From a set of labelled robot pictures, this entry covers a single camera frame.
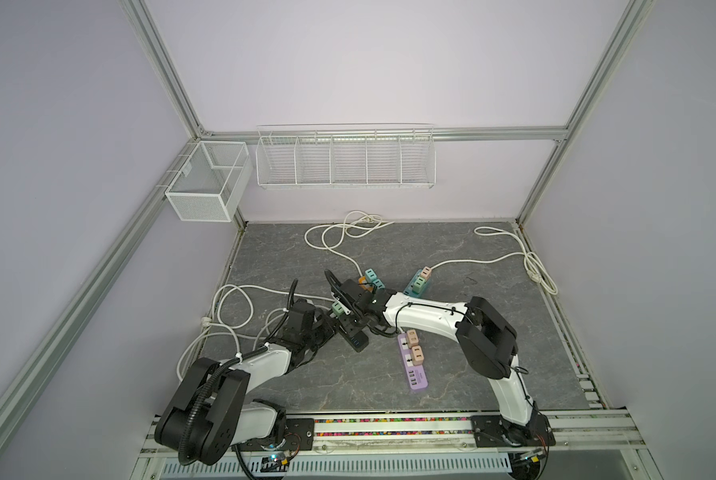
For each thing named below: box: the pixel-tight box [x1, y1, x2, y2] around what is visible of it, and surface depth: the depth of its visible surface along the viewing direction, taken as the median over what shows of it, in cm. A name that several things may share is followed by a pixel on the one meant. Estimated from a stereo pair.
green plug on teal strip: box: [411, 276, 426, 294], surface depth 96 cm
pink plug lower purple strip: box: [411, 345, 425, 366], surface depth 82 cm
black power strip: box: [338, 313, 369, 353], surface depth 82 cm
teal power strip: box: [402, 266, 431, 297], surface depth 98 cm
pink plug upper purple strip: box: [406, 329, 419, 347], surface depth 84 cm
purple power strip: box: [397, 333, 428, 390], surface depth 82 cm
